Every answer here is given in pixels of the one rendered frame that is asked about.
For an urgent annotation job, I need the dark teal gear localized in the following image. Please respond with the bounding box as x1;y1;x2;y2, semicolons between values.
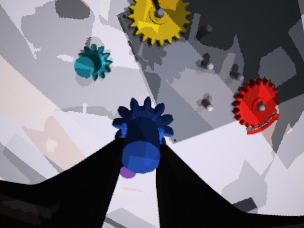
75;43;113;81

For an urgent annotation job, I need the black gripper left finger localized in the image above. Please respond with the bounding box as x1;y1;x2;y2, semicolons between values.
0;137;125;228

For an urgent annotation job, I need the purple gear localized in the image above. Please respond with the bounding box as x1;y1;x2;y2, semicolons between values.
120;163;136;178

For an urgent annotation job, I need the red gear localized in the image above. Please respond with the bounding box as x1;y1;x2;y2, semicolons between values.
232;78;280;127

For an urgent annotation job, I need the yellow gear with black stripe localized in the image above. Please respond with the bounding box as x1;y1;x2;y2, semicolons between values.
127;0;192;47

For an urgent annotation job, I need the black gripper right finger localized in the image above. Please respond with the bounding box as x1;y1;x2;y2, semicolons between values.
156;145;304;228

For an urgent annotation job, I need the blue gear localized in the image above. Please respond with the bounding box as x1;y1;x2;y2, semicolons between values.
111;97;173;174

